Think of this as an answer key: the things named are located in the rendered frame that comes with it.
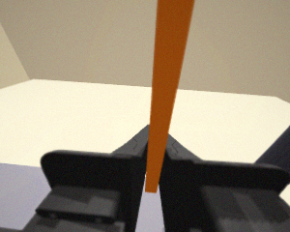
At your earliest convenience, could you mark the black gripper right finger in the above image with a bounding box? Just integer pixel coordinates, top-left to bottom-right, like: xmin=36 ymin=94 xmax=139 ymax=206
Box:
xmin=159 ymin=134 xmax=290 ymax=232

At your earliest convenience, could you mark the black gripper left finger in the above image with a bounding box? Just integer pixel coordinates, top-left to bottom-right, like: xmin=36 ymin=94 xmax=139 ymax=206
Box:
xmin=40 ymin=125 xmax=149 ymax=232

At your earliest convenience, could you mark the orange handle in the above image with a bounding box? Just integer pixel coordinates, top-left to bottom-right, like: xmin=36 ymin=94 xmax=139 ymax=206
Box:
xmin=145 ymin=0 xmax=194 ymax=193

